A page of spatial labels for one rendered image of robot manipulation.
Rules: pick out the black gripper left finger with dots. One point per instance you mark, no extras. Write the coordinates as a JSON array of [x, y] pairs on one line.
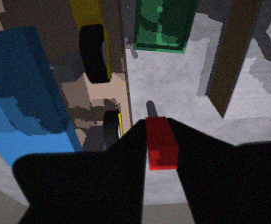
[[117, 174]]

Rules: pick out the tan wooden ramp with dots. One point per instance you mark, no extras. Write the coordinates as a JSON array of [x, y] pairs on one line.
[[86, 103]]

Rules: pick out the blue trolley with black wheels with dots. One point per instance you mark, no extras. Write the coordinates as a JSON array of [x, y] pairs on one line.
[[33, 117]]

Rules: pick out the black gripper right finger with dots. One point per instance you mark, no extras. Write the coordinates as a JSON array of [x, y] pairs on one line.
[[217, 177]]

